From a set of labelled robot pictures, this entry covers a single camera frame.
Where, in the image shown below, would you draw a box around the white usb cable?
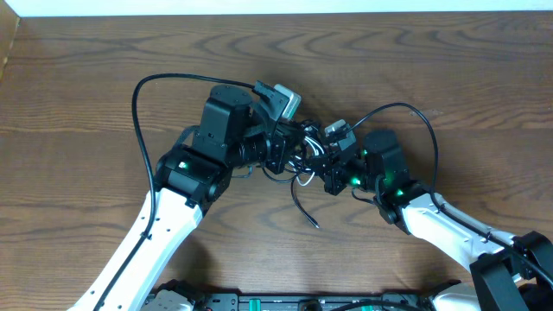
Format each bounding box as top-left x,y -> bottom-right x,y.
287,124 -> 327,187

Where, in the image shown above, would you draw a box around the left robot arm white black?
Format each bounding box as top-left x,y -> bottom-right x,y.
73,82 -> 302,310

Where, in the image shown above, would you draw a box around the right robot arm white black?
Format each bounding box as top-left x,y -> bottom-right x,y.
309,129 -> 552,310

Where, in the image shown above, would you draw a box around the black usb cable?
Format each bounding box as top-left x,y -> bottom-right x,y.
258,118 -> 334,230

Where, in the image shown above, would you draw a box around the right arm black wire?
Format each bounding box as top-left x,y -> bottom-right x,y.
343,102 -> 553,286

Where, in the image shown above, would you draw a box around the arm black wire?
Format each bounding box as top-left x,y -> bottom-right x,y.
92,72 -> 277,311
343,102 -> 553,286

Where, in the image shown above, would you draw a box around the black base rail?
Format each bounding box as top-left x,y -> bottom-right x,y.
142,280 -> 459,311

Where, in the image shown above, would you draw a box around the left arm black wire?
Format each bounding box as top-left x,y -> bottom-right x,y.
92,72 -> 277,311

